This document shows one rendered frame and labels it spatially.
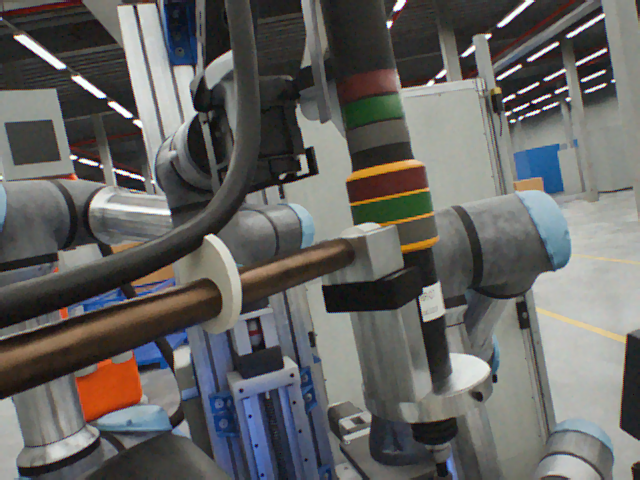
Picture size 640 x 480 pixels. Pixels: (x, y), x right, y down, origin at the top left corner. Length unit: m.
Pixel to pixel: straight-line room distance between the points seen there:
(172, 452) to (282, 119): 0.25
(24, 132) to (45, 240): 3.35
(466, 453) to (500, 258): 0.24
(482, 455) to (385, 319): 0.47
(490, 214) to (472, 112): 1.88
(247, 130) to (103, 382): 3.97
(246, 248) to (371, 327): 0.34
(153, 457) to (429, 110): 2.21
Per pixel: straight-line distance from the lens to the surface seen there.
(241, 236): 0.58
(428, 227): 0.27
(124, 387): 4.18
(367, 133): 0.27
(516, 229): 0.70
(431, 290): 0.28
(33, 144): 4.17
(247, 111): 0.20
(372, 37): 0.28
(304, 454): 1.13
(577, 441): 0.74
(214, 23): 0.45
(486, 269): 0.70
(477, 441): 0.71
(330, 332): 2.20
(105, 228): 0.87
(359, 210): 0.27
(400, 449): 1.09
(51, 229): 0.87
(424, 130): 2.42
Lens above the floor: 1.55
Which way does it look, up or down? 3 degrees down
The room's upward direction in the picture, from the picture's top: 11 degrees counter-clockwise
